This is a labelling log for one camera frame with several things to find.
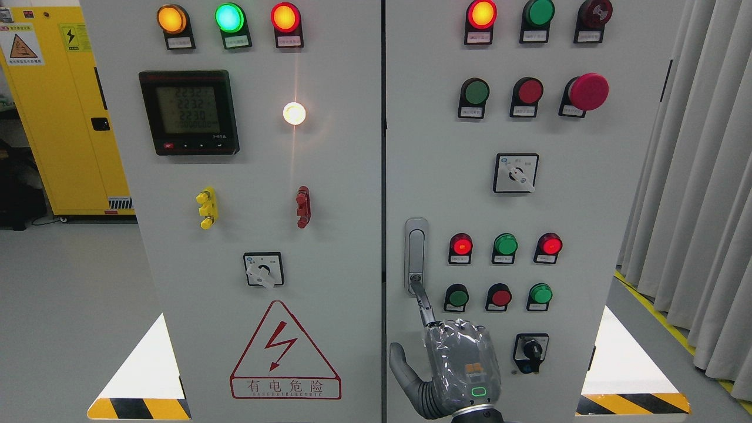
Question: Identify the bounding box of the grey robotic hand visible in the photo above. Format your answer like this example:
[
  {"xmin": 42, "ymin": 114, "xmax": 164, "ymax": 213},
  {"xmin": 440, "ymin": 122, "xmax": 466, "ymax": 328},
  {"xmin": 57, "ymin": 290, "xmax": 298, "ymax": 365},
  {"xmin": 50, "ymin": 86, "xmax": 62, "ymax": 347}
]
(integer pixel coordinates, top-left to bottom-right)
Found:
[{"xmin": 389, "ymin": 281, "xmax": 501, "ymax": 420}]

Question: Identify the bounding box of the silver door handle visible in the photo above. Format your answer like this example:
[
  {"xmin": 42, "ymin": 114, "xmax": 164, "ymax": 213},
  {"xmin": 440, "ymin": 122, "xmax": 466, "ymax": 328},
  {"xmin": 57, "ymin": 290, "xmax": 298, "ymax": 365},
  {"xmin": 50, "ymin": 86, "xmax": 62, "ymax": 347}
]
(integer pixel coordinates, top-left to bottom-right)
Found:
[{"xmin": 404, "ymin": 217, "xmax": 429, "ymax": 296}]

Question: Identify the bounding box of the right cabinet door panel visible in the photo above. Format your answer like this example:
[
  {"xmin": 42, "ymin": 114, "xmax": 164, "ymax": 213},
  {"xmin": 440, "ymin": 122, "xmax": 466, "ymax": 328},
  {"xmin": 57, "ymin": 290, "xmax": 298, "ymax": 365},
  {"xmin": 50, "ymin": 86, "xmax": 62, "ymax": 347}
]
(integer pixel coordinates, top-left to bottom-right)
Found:
[{"xmin": 385, "ymin": 1, "xmax": 688, "ymax": 422}]

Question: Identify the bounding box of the cabinet door panel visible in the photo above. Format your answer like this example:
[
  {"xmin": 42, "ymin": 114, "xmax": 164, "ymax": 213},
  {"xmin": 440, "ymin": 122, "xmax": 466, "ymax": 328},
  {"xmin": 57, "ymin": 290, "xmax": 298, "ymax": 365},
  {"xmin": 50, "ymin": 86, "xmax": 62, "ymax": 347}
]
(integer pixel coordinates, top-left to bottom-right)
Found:
[
  {"xmin": 80, "ymin": 1, "xmax": 384, "ymax": 422},
  {"xmin": 385, "ymin": 1, "xmax": 688, "ymax": 422}
]

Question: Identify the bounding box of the left cabinet door panel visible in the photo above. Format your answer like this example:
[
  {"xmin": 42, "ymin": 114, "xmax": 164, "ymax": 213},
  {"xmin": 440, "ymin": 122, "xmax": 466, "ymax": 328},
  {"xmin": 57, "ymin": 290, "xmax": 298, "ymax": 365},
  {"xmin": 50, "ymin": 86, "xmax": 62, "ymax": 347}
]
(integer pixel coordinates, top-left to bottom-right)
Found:
[{"xmin": 80, "ymin": 1, "xmax": 384, "ymax": 422}]

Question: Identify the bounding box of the green push button lower left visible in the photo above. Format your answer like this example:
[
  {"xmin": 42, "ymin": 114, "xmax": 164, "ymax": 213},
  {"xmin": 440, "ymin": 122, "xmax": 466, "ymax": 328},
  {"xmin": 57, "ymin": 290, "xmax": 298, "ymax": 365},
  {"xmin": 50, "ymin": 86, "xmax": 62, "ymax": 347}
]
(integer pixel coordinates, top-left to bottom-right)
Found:
[{"xmin": 444, "ymin": 283, "xmax": 469, "ymax": 313}]

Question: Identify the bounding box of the red push button lower middle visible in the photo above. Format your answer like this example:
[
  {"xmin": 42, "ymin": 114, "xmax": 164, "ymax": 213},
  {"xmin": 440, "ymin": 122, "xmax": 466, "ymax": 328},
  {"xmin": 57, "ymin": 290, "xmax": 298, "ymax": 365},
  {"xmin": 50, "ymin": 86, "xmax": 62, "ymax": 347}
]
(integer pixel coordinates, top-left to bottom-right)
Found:
[{"xmin": 485, "ymin": 283, "xmax": 512, "ymax": 311}]

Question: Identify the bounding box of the green push button lower right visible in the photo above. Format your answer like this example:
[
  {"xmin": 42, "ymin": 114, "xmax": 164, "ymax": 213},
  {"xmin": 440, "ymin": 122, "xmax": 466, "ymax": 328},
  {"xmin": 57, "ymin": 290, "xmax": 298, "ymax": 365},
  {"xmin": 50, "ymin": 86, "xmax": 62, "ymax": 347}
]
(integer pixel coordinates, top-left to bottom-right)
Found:
[{"xmin": 526, "ymin": 283, "xmax": 553, "ymax": 311}]

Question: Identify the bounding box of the red lit indicator left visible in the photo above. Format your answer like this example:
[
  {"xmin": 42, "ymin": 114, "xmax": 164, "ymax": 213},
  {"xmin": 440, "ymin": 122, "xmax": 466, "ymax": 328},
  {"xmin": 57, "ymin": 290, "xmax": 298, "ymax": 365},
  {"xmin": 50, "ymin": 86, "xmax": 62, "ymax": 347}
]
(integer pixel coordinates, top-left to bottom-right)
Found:
[{"xmin": 448, "ymin": 233, "xmax": 474, "ymax": 266}]

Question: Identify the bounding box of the red lit indicator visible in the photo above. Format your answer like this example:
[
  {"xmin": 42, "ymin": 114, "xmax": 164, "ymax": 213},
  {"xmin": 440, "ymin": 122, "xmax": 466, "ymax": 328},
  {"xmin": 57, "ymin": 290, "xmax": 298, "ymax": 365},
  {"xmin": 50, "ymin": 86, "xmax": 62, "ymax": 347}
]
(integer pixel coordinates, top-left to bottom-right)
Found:
[
  {"xmin": 448, "ymin": 233, "xmax": 474, "ymax": 266},
  {"xmin": 533, "ymin": 232, "xmax": 562, "ymax": 264}
]

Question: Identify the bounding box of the green indicator middle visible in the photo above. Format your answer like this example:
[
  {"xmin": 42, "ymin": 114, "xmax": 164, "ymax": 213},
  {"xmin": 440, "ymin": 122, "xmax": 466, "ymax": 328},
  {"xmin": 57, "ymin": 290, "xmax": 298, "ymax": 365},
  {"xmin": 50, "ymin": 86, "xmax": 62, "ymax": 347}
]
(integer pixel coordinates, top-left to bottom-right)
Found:
[{"xmin": 491, "ymin": 233, "xmax": 519, "ymax": 265}]

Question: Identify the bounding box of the red lit indicator right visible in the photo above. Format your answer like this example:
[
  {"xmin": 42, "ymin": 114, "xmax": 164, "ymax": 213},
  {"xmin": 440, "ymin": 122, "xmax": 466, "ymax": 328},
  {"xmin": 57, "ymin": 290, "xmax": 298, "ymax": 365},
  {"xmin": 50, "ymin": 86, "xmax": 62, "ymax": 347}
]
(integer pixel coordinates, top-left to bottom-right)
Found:
[{"xmin": 533, "ymin": 232, "xmax": 562, "ymax": 264}]

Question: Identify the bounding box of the red high voltage warning sign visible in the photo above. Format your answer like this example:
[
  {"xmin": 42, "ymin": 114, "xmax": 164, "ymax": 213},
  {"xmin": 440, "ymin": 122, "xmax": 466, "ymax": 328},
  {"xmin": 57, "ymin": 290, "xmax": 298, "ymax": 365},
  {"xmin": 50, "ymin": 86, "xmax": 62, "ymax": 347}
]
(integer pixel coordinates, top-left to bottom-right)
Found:
[{"xmin": 229, "ymin": 300, "xmax": 342, "ymax": 401}]

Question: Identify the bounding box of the grey curtain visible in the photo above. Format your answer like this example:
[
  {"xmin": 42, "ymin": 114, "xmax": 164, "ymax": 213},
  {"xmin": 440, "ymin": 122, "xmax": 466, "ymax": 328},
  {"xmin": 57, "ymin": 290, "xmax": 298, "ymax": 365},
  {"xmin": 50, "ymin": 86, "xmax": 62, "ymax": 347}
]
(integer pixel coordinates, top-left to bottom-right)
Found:
[{"xmin": 618, "ymin": 1, "xmax": 751, "ymax": 401}]

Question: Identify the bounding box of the green push button upper row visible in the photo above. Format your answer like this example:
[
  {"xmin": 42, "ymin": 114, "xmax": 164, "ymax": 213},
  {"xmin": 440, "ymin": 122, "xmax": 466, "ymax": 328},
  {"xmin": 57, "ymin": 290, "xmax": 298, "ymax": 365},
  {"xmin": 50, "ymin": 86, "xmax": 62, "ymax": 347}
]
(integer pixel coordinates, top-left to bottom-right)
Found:
[{"xmin": 457, "ymin": 78, "xmax": 491, "ymax": 119}]

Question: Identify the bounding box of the red push button upper row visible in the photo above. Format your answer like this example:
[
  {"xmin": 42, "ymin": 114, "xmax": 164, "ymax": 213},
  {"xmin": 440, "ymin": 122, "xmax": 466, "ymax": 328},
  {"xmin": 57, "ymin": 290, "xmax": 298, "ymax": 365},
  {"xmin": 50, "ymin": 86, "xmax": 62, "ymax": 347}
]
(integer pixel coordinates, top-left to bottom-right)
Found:
[{"xmin": 509, "ymin": 77, "xmax": 543, "ymax": 118}]

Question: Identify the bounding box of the red emergency stop button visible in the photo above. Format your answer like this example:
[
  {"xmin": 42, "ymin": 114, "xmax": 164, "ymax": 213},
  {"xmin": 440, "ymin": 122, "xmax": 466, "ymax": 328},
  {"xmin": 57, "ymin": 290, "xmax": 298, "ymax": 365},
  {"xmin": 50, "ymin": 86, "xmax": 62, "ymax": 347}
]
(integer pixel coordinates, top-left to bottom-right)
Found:
[{"xmin": 558, "ymin": 72, "xmax": 610, "ymax": 119}]

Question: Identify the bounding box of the white lit indicator light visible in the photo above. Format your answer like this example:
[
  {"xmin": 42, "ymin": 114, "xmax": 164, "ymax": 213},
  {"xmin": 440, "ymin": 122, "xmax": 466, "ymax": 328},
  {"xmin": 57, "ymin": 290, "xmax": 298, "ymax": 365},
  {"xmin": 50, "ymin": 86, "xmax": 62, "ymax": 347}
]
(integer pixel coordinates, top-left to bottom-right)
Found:
[{"xmin": 283, "ymin": 102, "xmax": 308, "ymax": 126}]

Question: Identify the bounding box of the red indicator light top right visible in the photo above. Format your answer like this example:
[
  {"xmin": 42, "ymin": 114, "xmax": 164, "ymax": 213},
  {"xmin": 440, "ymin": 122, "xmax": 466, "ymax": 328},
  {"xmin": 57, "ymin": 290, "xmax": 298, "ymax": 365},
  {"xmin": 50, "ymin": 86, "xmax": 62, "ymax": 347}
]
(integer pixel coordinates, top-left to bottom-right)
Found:
[{"xmin": 463, "ymin": 0, "xmax": 498, "ymax": 45}]

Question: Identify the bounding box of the red indicator light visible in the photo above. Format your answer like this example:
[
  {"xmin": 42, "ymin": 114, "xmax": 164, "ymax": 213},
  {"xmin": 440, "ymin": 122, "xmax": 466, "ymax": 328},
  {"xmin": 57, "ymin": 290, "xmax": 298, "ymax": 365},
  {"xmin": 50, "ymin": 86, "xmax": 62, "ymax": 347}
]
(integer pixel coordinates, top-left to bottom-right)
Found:
[
  {"xmin": 463, "ymin": 0, "xmax": 498, "ymax": 45},
  {"xmin": 270, "ymin": 2, "xmax": 304, "ymax": 49}
]

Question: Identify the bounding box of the green indicator light top right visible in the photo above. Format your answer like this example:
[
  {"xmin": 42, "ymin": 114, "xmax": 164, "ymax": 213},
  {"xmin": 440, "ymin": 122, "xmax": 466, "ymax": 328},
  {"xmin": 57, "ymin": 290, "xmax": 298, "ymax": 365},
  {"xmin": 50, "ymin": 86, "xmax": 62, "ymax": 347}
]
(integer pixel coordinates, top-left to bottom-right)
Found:
[{"xmin": 519, "ymin": 0, "xmax": 555, "ymax": 45}]

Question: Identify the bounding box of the green indicator light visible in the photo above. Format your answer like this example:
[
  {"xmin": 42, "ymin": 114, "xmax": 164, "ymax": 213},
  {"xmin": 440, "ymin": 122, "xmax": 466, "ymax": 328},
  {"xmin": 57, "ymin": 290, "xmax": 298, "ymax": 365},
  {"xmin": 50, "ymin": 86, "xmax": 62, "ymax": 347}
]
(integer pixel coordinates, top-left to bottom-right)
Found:
[
  {"xmin": 214, "ymin": 2, "xmax": 253, "ymax": 50},
  {"xmin": 519, "ymin": 0, "xmax": 555, "ymax": 45}
]

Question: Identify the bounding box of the black digital power meter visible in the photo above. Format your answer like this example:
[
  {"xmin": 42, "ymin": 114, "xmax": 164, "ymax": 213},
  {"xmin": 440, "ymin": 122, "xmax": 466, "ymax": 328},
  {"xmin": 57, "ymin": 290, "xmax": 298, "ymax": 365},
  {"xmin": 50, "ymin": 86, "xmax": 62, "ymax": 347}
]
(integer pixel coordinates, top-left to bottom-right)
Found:
[{"xmin": 139, "ymin": 70, "xmax": 240, "ymax": 156}]

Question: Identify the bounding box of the dark red buzzer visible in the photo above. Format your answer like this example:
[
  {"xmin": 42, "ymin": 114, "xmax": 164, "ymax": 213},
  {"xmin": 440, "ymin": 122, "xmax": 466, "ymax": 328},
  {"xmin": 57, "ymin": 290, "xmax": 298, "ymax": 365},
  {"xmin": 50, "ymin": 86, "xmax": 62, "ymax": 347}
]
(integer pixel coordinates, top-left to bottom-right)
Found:
[{"xmin": 573, "ymin": 0, "xmax": 613, "ymax": 45}]

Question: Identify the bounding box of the red indicator light top left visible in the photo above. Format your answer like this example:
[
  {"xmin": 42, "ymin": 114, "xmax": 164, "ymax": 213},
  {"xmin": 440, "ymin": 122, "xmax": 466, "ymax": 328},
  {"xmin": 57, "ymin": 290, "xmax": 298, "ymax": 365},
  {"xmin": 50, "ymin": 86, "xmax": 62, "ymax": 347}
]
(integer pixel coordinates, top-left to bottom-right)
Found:
[{"xmin": 270, "ymin": 2, "xmax": 304, "ymax": 49}]

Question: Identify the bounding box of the green indicator light top left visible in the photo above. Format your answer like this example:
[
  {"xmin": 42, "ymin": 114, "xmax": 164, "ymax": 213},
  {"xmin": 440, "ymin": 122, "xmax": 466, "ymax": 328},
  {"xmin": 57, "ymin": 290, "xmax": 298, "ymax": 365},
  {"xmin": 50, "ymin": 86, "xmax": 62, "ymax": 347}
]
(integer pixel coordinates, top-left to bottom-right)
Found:
[{"xmin": 214, "ymin": 2, "xmax": 253, "ymax": 50}]

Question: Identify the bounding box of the orange indicator light top left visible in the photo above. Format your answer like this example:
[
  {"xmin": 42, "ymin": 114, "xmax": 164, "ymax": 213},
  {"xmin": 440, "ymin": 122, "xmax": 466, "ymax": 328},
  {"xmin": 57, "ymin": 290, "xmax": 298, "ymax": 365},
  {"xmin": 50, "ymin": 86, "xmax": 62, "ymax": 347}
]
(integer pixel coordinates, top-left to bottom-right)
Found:
[{"xmin": 157, "ymin": 4, "xmax": 196, "ymax": 50}]

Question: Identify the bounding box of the yellow safety cabinet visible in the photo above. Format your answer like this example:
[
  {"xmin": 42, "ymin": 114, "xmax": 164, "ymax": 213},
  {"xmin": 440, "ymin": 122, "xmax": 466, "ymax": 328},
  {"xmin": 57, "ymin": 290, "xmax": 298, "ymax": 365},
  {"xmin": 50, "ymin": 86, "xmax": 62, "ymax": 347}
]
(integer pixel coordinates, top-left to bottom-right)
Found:
[{"xmin": 2, "ymin": 7, "xmax": 135, "ymax": 219}]

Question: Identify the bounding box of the black bottom key switch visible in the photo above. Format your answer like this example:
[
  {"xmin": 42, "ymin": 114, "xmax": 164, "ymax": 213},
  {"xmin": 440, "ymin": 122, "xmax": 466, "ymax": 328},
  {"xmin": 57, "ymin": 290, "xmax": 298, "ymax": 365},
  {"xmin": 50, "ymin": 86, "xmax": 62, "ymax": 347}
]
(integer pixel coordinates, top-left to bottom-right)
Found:
[{"xmin": 512, "ymin": 334, "xmax": 550, "ymax": 374}]

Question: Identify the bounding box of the right door upper selector switch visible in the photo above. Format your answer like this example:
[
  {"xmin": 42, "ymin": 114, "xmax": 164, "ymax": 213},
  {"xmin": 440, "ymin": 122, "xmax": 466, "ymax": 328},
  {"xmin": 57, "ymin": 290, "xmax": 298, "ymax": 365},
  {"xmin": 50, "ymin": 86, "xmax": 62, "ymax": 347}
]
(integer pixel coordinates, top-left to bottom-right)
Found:
[{"xmin": 492, "ymin": 153, "xmax": 539, "ymax": 193}]

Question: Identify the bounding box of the door selector switch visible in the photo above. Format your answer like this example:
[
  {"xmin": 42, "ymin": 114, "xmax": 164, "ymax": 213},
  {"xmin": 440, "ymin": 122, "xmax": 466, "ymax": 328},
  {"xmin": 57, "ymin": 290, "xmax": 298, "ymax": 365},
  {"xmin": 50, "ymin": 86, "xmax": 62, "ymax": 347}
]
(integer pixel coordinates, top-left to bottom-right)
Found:
[
  {"xmin": 243, "ymin": 252, "xmax": 285, "ymax": 288},
  {"xmin": 492, "ymin": 153, "xmax": 539, "ymax": 193}
]

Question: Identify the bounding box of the left door selector switch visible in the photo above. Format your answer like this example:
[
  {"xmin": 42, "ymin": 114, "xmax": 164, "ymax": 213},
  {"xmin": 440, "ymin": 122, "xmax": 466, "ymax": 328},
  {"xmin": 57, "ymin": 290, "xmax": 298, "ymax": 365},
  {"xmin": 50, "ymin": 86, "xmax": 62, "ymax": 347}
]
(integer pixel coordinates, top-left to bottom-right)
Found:
[{"xmin": 243, "ymin": 252, "xmax": 285, "ymax": 288}]

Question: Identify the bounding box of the red terminal post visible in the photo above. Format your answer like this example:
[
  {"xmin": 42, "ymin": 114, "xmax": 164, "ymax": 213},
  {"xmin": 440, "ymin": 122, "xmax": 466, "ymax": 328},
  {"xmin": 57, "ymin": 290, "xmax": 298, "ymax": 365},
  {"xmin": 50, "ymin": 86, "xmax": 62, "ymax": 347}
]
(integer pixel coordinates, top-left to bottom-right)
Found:
[{"xmin": 295, "ymin": 186, "xmax": 311, "ymax": 229}]

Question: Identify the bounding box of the yellow terminal post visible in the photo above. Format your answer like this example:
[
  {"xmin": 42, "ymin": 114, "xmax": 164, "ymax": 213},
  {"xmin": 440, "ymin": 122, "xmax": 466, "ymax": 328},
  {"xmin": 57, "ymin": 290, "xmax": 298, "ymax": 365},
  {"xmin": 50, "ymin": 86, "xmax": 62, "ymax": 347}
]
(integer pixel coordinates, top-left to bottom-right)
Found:
[{"xmin": 196, "ymin": 186, "xmax": 218, "ymax": 230}]

